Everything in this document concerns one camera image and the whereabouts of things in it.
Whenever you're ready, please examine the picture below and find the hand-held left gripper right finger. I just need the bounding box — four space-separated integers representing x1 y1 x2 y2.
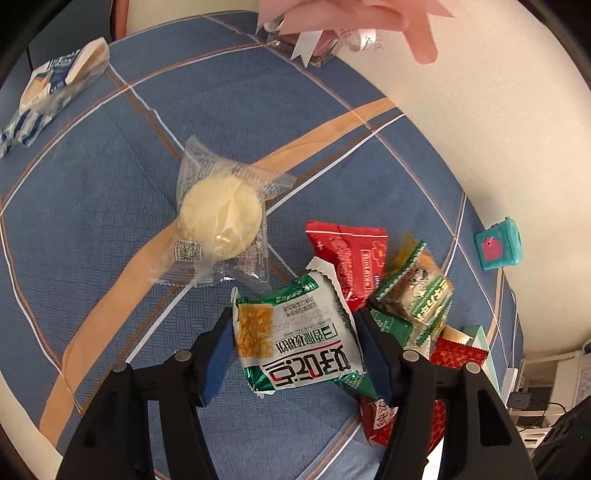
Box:
353 307 539 480

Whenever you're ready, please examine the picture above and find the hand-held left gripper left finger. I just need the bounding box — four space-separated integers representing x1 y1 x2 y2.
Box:
55 307 238 480

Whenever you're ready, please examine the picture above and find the green white snack packet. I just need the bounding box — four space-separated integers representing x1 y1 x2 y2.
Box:
231 257 370 398

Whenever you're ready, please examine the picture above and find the mint green cardboard box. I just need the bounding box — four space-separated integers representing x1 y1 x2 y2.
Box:
462 325 502 393

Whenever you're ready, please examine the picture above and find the round bun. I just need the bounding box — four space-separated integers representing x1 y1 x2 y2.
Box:
159 135 296 289

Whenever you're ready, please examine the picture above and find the dark green snack packet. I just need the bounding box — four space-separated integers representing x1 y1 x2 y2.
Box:
337 307 416 400

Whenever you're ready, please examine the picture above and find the red snack packet white print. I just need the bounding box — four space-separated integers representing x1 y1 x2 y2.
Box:
358 394 446 457

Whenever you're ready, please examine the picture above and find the green striped snack packet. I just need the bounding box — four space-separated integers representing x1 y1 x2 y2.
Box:
367 240 455 352

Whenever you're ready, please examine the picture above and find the red snack packet gold pattern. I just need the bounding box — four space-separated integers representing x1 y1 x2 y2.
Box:
429 325 489 371

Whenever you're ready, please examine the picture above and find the red snack packet flower print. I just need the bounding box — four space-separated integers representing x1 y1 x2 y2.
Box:
305 220 389 312

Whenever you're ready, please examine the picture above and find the teal toy box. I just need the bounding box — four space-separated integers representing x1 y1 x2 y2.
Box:
475 216 525 271

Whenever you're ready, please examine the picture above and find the white shelf rack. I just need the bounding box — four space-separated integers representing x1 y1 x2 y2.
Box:
501 339 591 448

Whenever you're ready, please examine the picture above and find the blue white bread packet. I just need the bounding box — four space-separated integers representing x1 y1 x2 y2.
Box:
0 38 112 160

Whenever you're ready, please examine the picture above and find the pink flower bouquet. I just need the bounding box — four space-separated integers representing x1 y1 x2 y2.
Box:
256 0 455 65

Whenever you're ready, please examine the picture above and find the pink pole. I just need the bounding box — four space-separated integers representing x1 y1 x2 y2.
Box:
111 0 130 38

